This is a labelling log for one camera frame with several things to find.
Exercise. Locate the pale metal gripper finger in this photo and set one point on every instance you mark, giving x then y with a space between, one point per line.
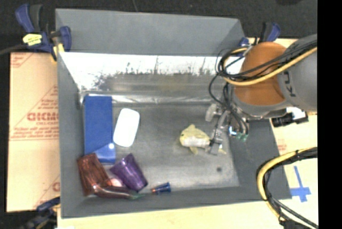
218 134
215 149

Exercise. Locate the yellow toy fish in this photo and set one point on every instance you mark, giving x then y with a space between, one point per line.
193 137

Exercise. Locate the purple plastic cup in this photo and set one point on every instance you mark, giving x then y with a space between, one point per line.
131 171

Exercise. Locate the white oval computer mouse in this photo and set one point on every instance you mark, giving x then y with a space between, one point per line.
126 127

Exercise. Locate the grey metal bin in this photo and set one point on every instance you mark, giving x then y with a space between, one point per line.
171 35

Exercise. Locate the small pink ball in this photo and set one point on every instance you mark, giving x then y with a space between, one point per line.
116 182

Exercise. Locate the blue box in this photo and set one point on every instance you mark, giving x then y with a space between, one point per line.
97 123

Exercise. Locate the red-brown clear plastic cup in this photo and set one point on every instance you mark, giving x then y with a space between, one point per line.
91 173

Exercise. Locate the brown cardboard board, red print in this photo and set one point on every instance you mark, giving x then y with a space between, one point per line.
32 94

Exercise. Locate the black cylinder on white bracket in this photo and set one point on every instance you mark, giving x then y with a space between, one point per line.
287 117

